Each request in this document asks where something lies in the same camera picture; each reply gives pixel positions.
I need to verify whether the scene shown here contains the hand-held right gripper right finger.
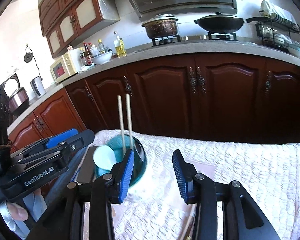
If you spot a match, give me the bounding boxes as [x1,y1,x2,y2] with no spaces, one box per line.
[172,149,282,240]

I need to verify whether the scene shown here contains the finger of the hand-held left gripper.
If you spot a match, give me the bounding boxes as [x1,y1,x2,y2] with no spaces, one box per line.
[10,128,80,160]
[11,129,96,171]

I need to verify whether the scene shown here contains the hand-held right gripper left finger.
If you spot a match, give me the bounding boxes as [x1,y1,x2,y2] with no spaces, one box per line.
[27,149,135,240]

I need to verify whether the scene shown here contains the white teal-rimmed utensil holder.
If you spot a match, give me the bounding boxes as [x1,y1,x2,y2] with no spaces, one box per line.
[93,133,148,197]

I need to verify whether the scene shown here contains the white ceramic spoon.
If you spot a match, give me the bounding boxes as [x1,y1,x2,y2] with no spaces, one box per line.
[93,145,116,172]

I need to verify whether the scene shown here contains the wooden chopstick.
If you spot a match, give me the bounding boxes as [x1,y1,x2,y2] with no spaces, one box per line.
[181,214,197,240]
[117,95,127,154]
[125,94,135,150]

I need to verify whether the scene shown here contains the person's left hand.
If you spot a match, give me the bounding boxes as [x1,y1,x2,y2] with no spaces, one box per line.
[5,201,30,222]

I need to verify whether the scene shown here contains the person's light blue clothing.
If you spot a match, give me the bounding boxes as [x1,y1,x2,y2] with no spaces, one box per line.
[0,187,55,240]

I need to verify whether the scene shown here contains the white electric kettle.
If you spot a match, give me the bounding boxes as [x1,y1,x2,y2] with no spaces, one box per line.
[30,76,47,98]

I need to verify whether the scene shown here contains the rice cooker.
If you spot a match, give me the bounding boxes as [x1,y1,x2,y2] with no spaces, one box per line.
[1,74,30,117]

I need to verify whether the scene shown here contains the white quilted tablecloth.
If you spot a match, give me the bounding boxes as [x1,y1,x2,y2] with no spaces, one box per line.
[72,129,300,240]

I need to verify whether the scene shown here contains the cream microwave oven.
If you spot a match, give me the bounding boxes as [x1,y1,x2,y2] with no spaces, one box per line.
[49,51,81,83]

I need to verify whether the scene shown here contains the red-capped dark sauce bottle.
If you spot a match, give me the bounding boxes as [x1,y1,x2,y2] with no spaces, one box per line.
[83,42,93,67]

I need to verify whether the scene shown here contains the white bowl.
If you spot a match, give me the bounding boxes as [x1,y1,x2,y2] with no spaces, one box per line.
[91,50,114,65]

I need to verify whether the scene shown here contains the brown wooden base cabinets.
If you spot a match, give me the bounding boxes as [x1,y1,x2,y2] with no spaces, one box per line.
[7,54,300,150]

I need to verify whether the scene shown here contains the cooking oil bottle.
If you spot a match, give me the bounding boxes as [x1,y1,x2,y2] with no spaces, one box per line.
[113,31,127,57]

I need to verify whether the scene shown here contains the stained cooking pot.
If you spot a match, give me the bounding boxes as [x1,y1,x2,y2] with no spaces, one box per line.
[141,14,179,40]

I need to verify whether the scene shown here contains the gas stove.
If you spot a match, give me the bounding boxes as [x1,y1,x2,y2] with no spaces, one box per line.
[150,32,240,47]

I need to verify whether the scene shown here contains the black wok with lid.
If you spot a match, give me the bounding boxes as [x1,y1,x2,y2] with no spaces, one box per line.
[194,12,268,34]

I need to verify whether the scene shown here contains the steel range hood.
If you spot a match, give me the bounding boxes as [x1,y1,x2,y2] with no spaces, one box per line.
[115,0,238,22]

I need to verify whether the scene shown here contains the pale blue bowl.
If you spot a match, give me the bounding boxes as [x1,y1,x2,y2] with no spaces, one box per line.
[287,44,300,59]

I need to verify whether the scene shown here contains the round black wall-hung item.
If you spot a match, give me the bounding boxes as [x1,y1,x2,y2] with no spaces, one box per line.
[24,44,43,80]

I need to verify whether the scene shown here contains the wooden glass-door wall cabinets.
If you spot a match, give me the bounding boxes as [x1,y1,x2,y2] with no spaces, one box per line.
[37,0,122,58]

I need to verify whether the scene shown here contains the black wire dish rack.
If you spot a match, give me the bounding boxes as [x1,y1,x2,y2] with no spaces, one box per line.
[255,0,300,53]

